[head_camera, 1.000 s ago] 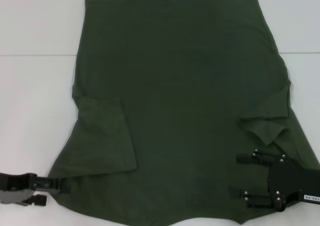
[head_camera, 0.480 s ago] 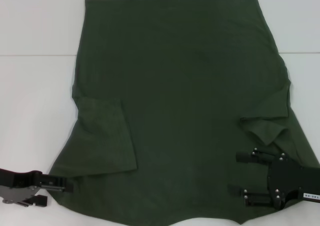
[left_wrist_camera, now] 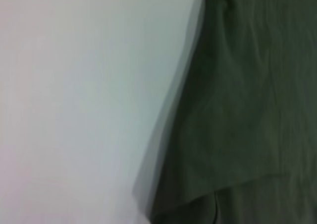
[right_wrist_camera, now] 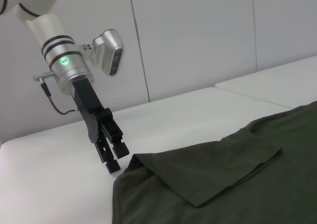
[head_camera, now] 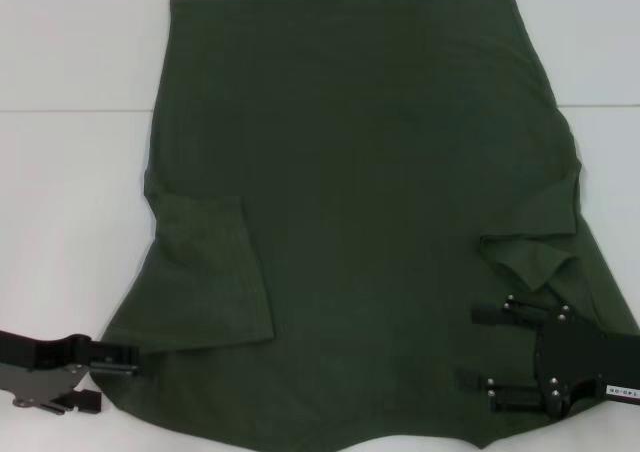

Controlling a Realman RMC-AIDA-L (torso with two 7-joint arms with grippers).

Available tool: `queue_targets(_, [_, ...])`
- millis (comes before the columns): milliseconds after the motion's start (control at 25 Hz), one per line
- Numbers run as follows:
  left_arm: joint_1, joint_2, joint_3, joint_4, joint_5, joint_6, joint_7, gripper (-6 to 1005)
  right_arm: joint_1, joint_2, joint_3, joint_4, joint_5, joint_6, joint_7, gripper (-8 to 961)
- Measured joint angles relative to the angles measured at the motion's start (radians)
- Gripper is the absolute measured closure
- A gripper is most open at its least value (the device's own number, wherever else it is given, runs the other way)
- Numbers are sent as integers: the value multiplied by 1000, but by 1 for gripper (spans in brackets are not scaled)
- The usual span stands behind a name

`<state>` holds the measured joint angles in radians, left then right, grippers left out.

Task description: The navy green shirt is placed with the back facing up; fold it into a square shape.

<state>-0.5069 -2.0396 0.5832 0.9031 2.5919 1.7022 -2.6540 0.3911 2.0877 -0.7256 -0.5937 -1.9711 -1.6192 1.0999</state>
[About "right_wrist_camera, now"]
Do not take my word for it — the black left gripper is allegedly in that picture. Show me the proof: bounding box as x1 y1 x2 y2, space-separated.
71 76 130 173

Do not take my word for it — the dark green t-shirt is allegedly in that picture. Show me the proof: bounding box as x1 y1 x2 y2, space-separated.
111 100 317 224

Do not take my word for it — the thin left arm cable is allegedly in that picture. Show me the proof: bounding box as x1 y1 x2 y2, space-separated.
41 82 80 115

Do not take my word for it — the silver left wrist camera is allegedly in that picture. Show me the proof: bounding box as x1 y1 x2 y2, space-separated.
75 28 124 76

